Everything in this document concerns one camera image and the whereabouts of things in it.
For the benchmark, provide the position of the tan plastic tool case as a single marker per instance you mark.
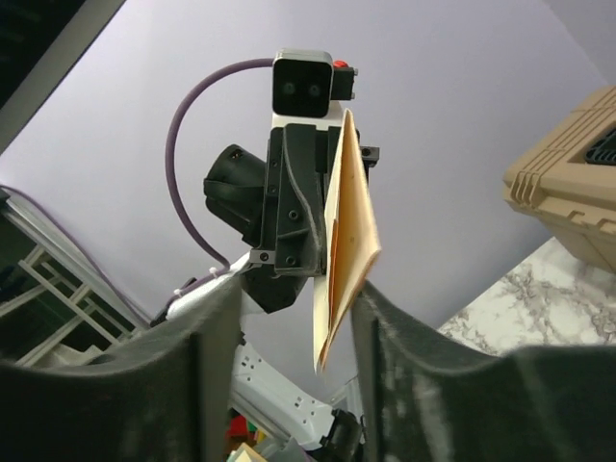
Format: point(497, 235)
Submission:
point(567, 181)

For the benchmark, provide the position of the white shelf with clutter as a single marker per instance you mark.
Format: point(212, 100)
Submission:
point(55, 308)

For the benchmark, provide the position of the beige lined letter paper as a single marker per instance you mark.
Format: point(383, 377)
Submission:
point(352, 242)

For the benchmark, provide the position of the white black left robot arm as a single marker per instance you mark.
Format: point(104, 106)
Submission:
point(258, 390)

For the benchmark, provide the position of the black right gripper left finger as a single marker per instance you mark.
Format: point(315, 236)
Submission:
point(163, 396)

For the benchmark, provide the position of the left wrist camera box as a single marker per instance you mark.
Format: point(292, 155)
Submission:
point(305, 82)

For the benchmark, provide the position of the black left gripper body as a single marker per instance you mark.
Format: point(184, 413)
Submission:
point(287, 194)

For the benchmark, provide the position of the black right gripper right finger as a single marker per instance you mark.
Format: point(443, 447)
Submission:
point(428, 398)

